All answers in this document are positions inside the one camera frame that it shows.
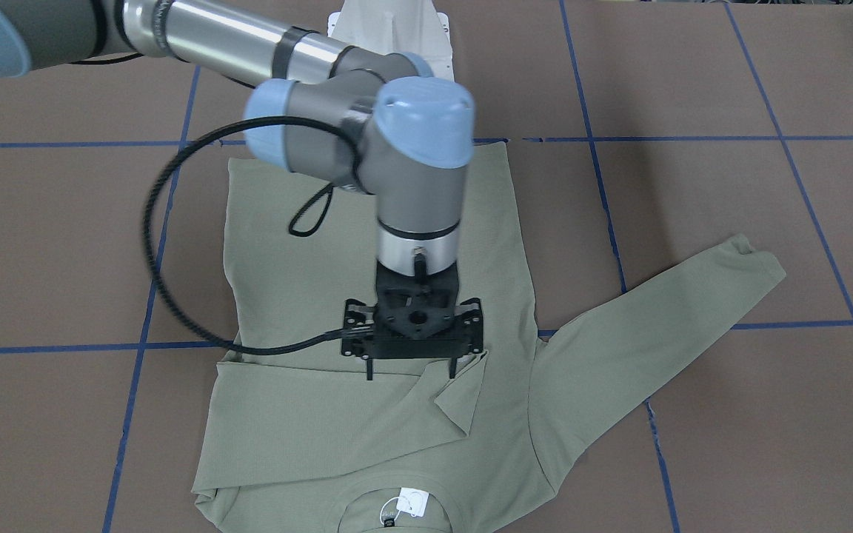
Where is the white paper garment tag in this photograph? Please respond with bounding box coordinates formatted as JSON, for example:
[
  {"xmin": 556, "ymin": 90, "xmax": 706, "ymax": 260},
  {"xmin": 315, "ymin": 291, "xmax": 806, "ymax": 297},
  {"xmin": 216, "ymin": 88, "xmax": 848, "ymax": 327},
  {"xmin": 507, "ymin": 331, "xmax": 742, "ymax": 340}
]
[{"xmin": 395, "ymin": 488, "xmax": 430, "ymax": 518}]

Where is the olive green long-sleeve shirt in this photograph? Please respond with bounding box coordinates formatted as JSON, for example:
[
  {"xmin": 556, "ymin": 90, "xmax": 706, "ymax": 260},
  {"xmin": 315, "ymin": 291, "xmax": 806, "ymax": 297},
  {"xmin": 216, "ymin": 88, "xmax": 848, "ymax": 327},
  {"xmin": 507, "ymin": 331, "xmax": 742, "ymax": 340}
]
[{"xmin": 191, "ymin": 141, "xmax": 787, "ymax": 533}]

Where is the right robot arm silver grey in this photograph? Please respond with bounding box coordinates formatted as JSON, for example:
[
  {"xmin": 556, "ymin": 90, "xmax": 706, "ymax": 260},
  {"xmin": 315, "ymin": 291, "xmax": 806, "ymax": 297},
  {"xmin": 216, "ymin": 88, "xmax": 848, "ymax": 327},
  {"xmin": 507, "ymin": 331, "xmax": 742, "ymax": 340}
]
[{"xmin": 0, "ymin": 1, "xmax": 484, "ymax": 379}]

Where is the brown table mat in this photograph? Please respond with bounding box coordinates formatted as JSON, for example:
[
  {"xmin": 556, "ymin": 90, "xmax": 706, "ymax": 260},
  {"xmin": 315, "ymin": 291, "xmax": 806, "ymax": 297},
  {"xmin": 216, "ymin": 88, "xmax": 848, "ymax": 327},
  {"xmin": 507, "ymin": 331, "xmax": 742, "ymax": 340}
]
[{"xmin": 0, "ymin": 1, "xmax": 853, "ymax": 532}]

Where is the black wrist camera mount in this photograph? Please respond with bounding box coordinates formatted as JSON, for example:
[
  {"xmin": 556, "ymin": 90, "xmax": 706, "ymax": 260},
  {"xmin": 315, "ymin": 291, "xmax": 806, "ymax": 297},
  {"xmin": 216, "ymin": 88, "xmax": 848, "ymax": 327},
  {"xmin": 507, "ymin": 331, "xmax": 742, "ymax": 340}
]
[{"xmin": 341, "ymin": 298, "xmax": 484, "ymax": 361}]

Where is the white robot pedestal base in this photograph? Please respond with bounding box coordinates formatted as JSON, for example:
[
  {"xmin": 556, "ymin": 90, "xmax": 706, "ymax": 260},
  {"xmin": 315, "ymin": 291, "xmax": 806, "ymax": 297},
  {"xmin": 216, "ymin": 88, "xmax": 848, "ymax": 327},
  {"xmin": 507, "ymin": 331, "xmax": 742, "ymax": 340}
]
[{"xmin": 327, "ymin": 1, "xmax": 455, "ymax": 81}]

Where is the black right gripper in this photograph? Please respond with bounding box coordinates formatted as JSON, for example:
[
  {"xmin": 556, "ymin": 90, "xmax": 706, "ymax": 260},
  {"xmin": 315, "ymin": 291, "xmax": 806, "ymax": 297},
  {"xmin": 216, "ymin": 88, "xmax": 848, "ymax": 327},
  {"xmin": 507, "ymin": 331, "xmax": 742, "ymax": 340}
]
[{"xmin": 365, "ymin": 263, "xmax": 460, "ymax": 381}]

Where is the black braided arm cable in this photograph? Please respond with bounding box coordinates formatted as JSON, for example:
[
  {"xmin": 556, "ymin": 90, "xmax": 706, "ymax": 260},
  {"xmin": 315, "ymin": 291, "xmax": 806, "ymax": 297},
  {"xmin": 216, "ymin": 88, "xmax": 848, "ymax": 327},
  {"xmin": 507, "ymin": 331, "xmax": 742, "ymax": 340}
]
[{"xmin": 143, "ymin": 115, "xmax": 361, "ymax": 357}]

